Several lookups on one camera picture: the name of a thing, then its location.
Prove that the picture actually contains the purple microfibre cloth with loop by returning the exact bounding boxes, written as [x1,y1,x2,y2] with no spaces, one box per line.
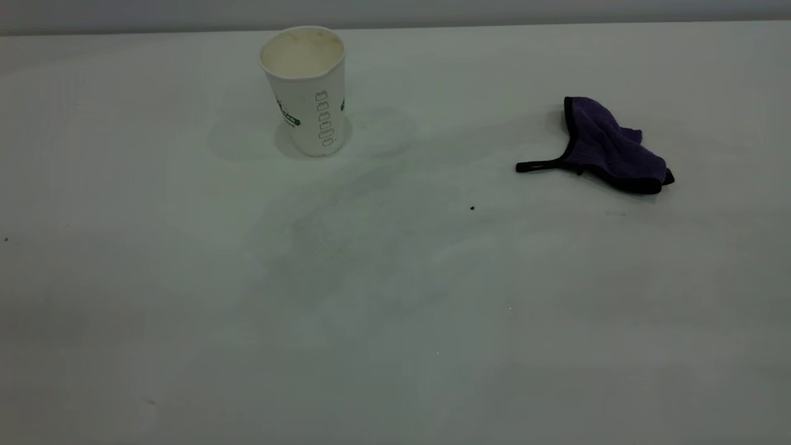
[515,96,675,195]

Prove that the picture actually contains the white paper cup green print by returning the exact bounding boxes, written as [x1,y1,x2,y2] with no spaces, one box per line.
[258,25,348,158]

